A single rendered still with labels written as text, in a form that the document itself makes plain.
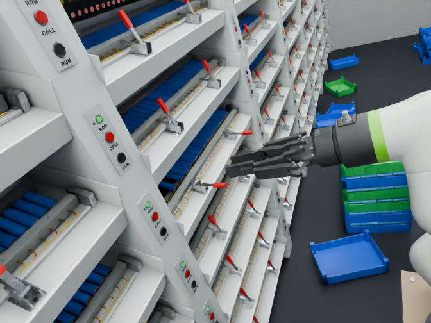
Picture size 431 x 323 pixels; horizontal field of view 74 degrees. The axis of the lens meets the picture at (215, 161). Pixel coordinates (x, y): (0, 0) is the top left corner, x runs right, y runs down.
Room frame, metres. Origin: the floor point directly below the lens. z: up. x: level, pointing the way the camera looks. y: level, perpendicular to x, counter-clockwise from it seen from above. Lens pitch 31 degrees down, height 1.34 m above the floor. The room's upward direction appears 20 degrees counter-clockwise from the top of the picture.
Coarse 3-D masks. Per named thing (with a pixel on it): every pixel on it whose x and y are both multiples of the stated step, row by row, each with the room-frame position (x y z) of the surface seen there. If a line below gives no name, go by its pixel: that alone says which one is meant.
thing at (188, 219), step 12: (228, 108) 1.04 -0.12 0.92; (240, 108) 1.04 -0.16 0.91; (252, 108) 1.01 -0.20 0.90; (240, 120) 0.98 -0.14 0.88; (228, 144) 0.85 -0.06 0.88; (240, 144) 0.90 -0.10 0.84; (216, 156) 0.79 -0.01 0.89; (228, 156) 0.78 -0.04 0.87; (216, 168) 0.74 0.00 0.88; (204, 180) 0.69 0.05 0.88; (216, 180) 0.69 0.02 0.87; (168, 192) 0.66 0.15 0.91; (192, 204) 0.60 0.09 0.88; (204, 204) 0.61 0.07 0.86; (180, 216) 0.57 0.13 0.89; (192, 216) 0.57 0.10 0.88; (180, 228) 0.50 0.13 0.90; (192, 228) 0.55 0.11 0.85
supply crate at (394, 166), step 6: (384, 162) 1.02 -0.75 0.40; (390, 162) 0.96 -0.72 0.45; (396, 162) 0.94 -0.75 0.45; (342, 168) 1.03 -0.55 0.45; (348, 168) 1.02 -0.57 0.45; (354, 168) 1.01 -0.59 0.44; (360, 168) 1.00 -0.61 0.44; (366, 168) 0.99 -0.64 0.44; (372, 168) 0.98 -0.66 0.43; (378, 168) 0.97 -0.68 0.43; (384, 168) 0.96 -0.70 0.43; (390, 168) 0.96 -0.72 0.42; (396, 168) 0.94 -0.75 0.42; (402, 168) 0.94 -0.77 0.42; (342, 174) 1.03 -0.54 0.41; (348, 174) 1.02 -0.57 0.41; (354, 174) 1.01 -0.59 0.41; (360, 174) 1.00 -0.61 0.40
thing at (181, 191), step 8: (232, 112) 1.00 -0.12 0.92; (224, 120) 0.95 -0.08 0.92; (232, 120) 0.97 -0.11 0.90; (224, 128) 0.90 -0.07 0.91; (216, 136) 0.86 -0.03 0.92; (208, 144) 0.82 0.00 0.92; (216, 144) 0.84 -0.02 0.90; (208, 152) 0.78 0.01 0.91; (200, 160) 0.74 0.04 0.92; (208, 160) 0.76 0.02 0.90; (192, 168) 0.71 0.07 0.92; (200, 168) 0.72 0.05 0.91; (192, 176) 0.68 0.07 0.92; (184, 184) 0.65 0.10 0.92; (176, 192) 0.63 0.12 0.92; (184, 192) 0.63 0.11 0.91; (192, 192) 0.64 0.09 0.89; (176, 200) 0.60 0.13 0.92
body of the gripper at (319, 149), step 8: (320, 128) 0.46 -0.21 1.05; (328, 128) 0.44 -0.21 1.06; (312, 136) 0.45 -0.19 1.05; (320, 136) 0.44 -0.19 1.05; (328, 136) 0.43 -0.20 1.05; (304, 144) 0.47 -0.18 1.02; (312, 144) 0.46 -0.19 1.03; (320, 144) 0.43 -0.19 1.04; (328, 144) 0.42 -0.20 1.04; (304, 152) 0.45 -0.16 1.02; (312, 152) 0.44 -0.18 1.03; (320, 152) 0.42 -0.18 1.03; (328, 152) 0.41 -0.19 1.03; (296, 160) 0.45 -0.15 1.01; (304, 160) 0.43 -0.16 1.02; (312, 160) 0.43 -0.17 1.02; (320, 160) 0.42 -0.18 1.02; (328, 160) 0.41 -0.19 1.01; (336, 160) 0.41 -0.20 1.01
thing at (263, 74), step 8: (264, 48) 1.66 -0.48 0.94; (272, 48) 1.64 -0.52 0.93; (280, 48) 1.61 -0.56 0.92; (264, 56) 1.54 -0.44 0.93; (272, 56) 1.58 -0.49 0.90; (280, 56) 1.60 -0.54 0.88; (256, 64) 1.46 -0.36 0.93; (264, 64) 1.50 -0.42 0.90; (272, 64) 1.46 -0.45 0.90; (280, 64) 1.51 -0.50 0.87; (256, 72) 1.24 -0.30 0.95; (264, 72) 1.39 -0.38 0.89; (272, 72) 1.39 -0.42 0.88; (256, 80) 1.32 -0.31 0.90; (264, 80) 1.31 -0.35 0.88; (272, 80) 1.33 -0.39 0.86; (256, 88) 1.23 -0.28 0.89; (264, 88) 1.22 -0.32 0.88; (264, 96) 1.21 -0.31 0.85
